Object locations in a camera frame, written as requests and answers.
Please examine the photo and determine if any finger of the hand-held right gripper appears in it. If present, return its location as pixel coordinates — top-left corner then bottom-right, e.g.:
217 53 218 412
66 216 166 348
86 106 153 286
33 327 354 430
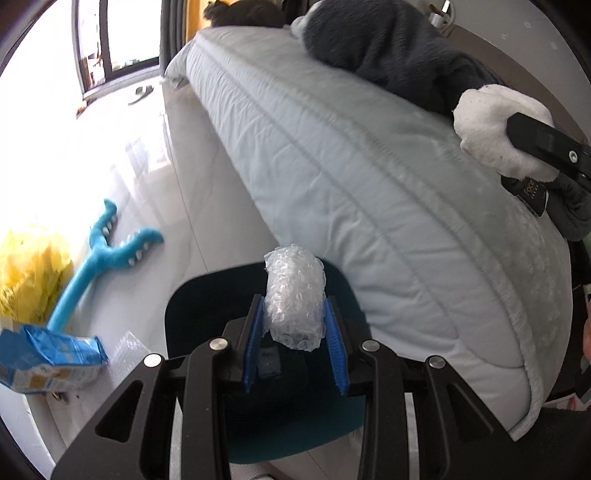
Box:
506 113 591 178

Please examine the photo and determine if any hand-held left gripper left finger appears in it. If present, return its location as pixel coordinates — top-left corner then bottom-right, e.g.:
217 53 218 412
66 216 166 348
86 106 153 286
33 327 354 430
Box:
51 295 266 480

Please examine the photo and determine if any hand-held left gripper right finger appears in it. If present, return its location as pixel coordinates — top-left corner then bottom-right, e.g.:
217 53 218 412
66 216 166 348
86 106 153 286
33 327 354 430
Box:
323 298 515 480

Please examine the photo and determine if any dark teal trash bin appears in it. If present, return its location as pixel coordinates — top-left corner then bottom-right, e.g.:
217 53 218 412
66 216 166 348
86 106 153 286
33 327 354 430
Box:
165 258 370 464

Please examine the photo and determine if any clear bubble wrap roll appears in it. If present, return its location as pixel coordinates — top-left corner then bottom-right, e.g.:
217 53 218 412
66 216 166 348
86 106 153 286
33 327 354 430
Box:
263 246 328 352

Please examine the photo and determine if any white cloth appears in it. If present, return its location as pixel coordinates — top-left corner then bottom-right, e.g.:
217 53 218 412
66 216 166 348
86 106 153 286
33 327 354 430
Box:
452 83 559 181

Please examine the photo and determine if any black tag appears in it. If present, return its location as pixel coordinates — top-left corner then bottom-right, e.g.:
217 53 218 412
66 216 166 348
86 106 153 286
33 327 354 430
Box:
502 173 550 217

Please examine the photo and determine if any clear bubble wrap sheet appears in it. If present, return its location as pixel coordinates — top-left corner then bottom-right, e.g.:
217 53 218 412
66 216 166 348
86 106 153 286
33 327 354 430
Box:
108 330 153 370

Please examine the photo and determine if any blue plush toy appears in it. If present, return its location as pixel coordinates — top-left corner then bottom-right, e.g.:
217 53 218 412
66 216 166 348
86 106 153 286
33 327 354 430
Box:
46 198 164 333

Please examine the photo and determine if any dark grey fluffy blanket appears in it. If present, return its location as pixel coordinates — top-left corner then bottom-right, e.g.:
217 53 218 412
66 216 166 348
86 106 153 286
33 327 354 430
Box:
291 0 509 116

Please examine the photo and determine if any light grey bed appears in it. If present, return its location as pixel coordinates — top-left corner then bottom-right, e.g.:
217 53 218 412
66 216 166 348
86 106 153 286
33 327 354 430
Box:
164 25 571 441

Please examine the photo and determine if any blue printed packet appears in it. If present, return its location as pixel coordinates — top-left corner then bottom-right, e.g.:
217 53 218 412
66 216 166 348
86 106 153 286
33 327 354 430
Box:
0 323 109 394

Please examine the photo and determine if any yellow plastic bag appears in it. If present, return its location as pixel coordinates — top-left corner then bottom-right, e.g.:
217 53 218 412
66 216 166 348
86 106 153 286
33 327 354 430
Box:
0 226 72 324

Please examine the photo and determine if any black framed glass door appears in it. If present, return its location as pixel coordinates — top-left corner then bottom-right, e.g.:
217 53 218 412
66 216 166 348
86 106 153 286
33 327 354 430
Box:
71 0 162 97

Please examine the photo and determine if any grey curtain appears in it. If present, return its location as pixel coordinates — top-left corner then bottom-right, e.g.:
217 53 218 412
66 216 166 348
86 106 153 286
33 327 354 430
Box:
159 0 185 75

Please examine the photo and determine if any yellow curtain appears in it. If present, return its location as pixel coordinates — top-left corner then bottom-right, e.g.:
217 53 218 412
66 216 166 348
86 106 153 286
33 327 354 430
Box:
185 0 204 42

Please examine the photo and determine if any dark cat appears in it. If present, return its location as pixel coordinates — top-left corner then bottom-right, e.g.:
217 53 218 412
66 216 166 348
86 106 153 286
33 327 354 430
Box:
203 0 287 27

